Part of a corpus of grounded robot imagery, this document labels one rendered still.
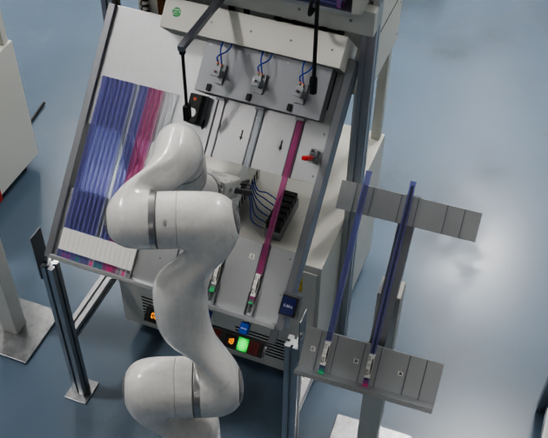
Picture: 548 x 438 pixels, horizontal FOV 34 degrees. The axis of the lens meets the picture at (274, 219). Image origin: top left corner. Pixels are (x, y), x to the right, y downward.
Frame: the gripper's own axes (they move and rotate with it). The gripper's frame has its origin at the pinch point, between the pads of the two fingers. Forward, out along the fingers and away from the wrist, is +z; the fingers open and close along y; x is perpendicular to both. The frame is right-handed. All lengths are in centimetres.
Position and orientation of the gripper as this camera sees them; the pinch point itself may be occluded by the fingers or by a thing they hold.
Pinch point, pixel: (229, 181)
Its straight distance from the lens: 222.3
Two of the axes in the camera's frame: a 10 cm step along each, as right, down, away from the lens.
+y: -9.3, -2.7, 2.5
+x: -2.1, 9.5, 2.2
